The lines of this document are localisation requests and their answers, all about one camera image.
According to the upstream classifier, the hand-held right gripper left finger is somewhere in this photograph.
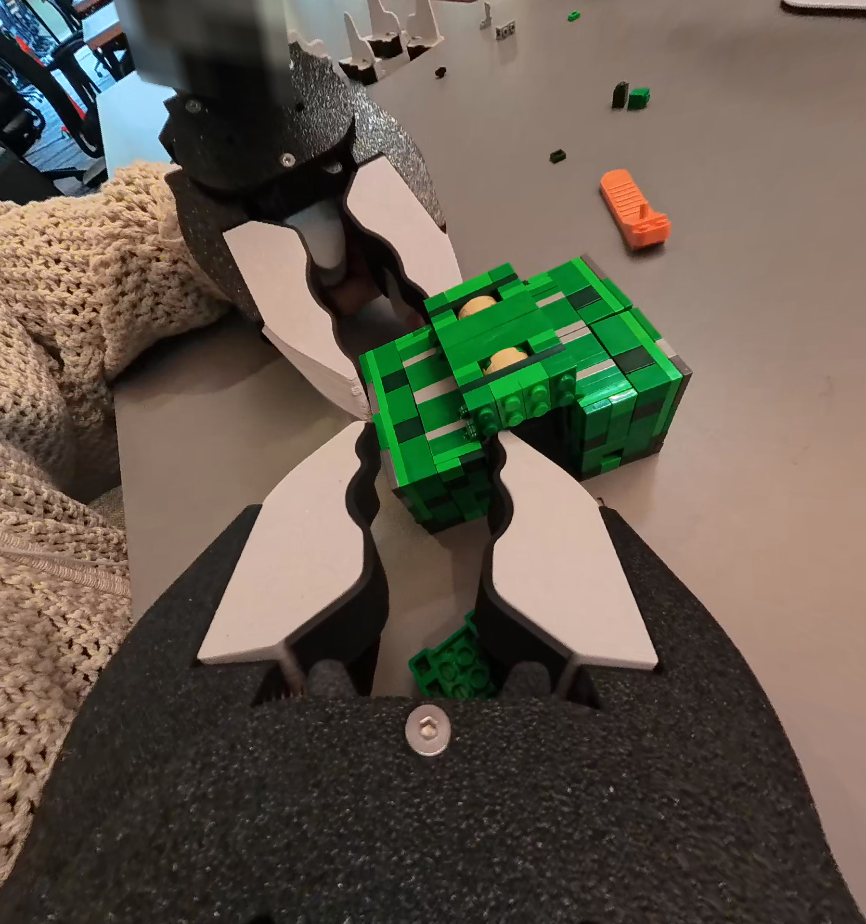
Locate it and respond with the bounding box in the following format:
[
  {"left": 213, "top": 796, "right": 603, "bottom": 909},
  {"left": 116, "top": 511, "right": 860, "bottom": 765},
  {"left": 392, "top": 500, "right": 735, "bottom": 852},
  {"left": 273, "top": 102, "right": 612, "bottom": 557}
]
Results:
[{"left": 196, "top": 421, "right": 390, "bottom": 667}]

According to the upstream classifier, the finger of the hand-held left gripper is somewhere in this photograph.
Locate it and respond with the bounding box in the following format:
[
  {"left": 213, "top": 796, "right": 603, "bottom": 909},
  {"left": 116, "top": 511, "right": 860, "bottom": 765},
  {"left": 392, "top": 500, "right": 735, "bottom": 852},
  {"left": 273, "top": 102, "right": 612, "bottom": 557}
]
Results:
[
  {"left": 222, "top": 218, "right": 374, "bottom": 421},
  {"left": 342, "top": 154, "right": 465, "bottom": 304}
]

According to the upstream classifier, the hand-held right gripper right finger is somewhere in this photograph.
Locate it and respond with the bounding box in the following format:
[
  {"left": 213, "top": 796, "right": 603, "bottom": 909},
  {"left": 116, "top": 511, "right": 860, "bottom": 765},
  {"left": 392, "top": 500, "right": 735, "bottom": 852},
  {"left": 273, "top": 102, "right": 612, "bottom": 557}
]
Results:
[{"left": 476, "top": 432, "right": 659, "bottom": 672}]

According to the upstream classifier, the large green lego assembly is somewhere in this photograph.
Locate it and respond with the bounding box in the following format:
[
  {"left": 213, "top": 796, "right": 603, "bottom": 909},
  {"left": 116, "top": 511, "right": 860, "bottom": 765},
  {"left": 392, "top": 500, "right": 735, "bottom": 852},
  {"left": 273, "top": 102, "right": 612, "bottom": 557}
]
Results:
[{"left": 359, "top": 254, "right": 694, "bottom": 535}]

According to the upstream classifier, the green lego base piece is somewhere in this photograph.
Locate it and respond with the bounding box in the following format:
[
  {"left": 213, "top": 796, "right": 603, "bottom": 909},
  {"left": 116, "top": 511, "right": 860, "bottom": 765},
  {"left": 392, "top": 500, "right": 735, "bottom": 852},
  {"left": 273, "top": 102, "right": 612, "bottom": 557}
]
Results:
[{"left": 408, "top": 610, "right": 504, "bottom": 700}]

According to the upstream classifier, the person's left hand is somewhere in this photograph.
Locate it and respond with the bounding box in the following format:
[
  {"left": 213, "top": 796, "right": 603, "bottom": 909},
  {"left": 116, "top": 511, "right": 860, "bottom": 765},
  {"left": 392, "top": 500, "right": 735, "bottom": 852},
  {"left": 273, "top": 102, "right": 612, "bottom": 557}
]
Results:
[{"left": 328, "top": 266, "right": 378, "bottom": 316}]

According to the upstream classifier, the orange brick separator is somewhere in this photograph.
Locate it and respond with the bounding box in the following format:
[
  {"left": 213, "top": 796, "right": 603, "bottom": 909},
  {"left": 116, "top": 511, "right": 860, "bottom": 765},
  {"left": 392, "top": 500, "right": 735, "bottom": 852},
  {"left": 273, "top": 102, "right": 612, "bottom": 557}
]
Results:
[{"left": 599, "top": 169, "right": 672, "bottom": 253}]

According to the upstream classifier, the black office chair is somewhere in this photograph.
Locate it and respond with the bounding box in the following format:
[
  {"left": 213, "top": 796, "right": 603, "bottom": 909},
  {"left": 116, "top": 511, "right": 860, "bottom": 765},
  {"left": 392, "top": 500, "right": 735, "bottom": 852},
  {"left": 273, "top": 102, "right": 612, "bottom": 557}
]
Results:
[{"left": 0, "top": 7, "right": 109, "bottom": 192}]

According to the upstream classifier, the cream knit sweater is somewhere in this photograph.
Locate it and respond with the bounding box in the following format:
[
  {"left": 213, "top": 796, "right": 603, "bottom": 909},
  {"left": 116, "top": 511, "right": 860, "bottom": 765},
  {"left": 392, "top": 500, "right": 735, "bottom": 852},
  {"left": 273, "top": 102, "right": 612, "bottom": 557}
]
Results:
[{"left": 0, "top": 375, "right": 136, "bottom": 856}]

